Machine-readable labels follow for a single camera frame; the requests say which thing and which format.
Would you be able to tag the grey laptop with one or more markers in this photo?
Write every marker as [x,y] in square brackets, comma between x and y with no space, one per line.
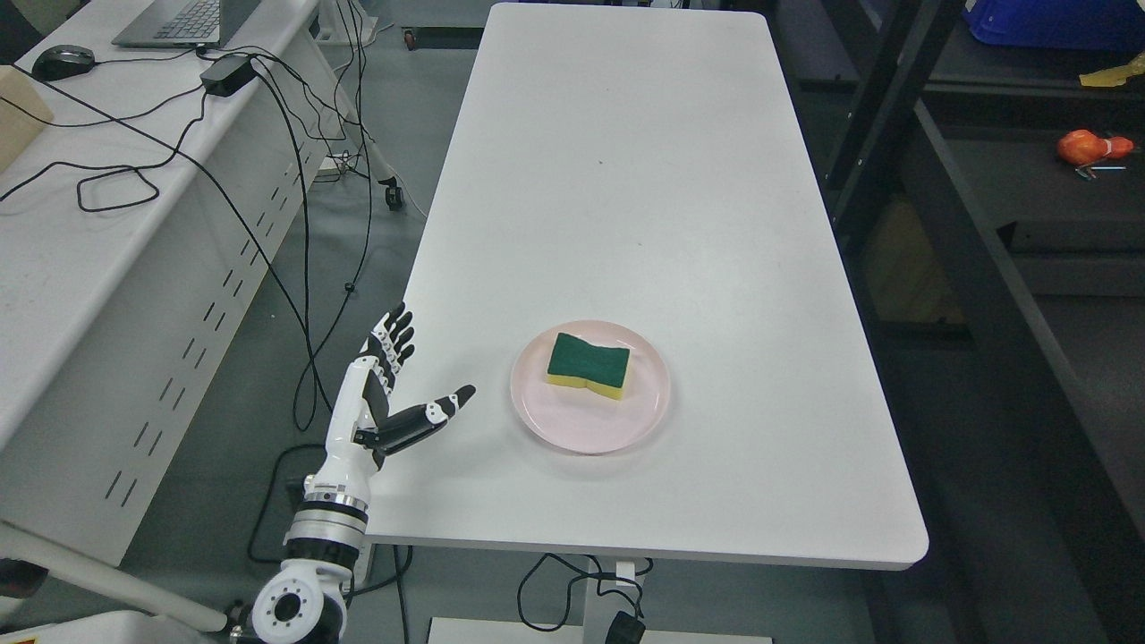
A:
[172,24]

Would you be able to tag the black computer mouse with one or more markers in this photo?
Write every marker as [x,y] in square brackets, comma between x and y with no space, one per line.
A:
[62,62]

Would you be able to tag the blue plastic bin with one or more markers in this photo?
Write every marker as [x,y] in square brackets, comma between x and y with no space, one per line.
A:
[1080,25]

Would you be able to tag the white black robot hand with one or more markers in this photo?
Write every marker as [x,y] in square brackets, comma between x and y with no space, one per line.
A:
[363,432]

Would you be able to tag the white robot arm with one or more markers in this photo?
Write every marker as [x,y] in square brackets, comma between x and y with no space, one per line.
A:
[304,603]

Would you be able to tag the white side desk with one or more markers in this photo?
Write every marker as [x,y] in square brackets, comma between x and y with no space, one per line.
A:
[134,237]

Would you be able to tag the black power adapter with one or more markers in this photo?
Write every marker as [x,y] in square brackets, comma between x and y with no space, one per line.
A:
[228,74]

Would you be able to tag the yellow tape piece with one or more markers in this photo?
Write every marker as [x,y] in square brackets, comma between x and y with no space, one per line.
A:
[1116,76]

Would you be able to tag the green yellow sponge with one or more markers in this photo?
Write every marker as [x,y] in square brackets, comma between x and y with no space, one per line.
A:
[575,363]

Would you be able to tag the beige box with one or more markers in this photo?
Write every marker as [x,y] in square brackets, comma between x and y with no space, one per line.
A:
[24,115]

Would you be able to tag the orange toy object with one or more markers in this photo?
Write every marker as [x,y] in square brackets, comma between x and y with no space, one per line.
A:
[1083,147]

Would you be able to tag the white table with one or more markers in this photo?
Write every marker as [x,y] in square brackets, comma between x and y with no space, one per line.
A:
[645,167]

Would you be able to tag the pink round plate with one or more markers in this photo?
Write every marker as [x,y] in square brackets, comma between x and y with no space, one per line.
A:
[581,420]

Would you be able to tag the black metal shelf rack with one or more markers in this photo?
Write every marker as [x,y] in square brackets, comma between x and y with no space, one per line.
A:
[1004,296]

